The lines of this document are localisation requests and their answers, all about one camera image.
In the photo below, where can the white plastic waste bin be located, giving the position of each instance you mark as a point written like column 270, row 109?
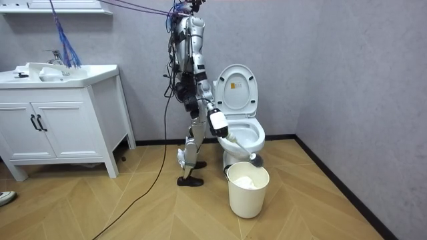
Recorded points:
column 247, row 201

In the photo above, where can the white crumpled cloth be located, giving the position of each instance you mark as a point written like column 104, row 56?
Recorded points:
column 181, row 158

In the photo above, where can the white toilet brush black head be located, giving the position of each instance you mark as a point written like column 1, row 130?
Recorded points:
column 256, row 160

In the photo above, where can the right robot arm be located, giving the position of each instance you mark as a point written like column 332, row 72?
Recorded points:
column 200, row 60

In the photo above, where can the white bag in bin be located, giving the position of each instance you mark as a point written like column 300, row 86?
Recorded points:
column 246, row 182

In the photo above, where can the small black sink item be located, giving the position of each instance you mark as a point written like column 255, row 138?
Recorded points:
column 20, row 75

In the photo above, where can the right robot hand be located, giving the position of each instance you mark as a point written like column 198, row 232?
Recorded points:
column 217, row 121

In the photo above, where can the chrome faucet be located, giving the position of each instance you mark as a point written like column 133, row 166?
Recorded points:
column 56, row 58

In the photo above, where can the white toilet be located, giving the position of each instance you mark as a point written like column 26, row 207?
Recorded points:
column 237, row 86

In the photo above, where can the robot legs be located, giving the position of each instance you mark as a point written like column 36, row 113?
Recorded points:
column 197, row 130

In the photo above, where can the white vanity cabinet with sink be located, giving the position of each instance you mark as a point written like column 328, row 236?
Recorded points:
column 66, row 126

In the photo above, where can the robot body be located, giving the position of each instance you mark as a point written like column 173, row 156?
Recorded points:
column 187, row 36

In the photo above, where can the white wall cabinet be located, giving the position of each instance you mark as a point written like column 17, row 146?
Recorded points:
column 53, row 6

